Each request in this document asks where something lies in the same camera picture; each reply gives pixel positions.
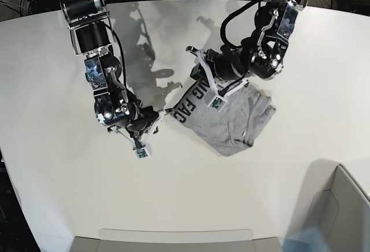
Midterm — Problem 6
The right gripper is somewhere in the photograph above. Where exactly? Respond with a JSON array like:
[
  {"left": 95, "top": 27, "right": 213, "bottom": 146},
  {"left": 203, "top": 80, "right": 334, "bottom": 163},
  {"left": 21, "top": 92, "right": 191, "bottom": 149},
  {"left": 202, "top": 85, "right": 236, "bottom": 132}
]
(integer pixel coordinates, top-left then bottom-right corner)
[{"left": 125, "top": 106, "right": 159, "bottom": 138}]

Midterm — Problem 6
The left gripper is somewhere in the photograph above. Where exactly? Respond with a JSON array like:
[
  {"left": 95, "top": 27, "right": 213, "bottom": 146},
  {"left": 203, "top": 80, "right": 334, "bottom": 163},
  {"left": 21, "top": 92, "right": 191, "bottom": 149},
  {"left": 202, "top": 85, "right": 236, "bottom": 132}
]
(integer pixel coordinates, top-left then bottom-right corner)
[{"left": 190, "top": 49, "right": 251, "bottom": 82}]

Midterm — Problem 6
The grey T-shirt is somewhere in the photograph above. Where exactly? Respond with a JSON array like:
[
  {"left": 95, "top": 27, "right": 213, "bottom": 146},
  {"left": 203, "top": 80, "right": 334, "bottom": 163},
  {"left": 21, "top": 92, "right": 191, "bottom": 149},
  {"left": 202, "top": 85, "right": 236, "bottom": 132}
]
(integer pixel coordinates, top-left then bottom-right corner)
[{"left": 172, "top": 79, "right": 276, "bottom": 157}]

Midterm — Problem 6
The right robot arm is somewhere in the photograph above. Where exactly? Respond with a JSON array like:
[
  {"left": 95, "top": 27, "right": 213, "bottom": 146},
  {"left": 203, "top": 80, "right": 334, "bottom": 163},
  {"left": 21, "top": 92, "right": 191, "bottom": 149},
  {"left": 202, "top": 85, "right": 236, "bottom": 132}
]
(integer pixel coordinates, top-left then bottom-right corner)
[{"left": 60, "top": 0, "right": 160, "bottom": 140}]

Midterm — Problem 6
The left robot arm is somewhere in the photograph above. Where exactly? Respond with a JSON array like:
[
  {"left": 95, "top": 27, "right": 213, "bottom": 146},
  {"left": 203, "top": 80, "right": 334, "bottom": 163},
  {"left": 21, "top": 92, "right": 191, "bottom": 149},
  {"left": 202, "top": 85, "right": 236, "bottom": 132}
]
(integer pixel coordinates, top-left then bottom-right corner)
[{"left": 203, "top": 0, "right": 308, "bottom": 82}]

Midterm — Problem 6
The beige bin right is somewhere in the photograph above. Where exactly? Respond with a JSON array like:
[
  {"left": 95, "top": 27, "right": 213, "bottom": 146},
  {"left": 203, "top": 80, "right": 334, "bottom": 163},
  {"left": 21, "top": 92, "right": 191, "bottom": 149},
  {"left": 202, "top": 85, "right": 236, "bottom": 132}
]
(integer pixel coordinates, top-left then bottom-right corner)
[{"left": 295, "top": 165, "right": 369, "bottom": 251}]

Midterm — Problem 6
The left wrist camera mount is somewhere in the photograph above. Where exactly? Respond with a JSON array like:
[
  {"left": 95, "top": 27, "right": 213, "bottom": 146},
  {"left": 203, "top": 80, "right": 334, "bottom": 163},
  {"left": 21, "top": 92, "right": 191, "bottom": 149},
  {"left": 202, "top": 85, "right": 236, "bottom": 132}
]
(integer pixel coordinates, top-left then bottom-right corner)
[{"left": 186, "top": 46, "right": 249, "bottom": 112}]

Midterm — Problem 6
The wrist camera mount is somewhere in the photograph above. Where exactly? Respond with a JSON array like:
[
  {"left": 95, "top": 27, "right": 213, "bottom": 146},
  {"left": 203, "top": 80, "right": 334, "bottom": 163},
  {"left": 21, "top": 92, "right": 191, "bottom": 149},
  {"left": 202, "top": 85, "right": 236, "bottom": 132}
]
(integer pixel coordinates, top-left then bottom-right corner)
[
  {"left": 186, "top": 46, "right": 249, "bottom": 112},
  {"left": 108, "top": 108, "right": 173, "bottom": 159}
]

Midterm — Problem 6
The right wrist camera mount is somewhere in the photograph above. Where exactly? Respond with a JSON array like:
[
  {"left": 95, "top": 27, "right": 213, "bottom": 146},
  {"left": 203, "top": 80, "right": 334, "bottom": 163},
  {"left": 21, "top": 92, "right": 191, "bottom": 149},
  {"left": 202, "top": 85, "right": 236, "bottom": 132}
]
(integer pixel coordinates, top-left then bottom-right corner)
[{"left": 108, "top": 108, "right": 173, "bottom": 159}]

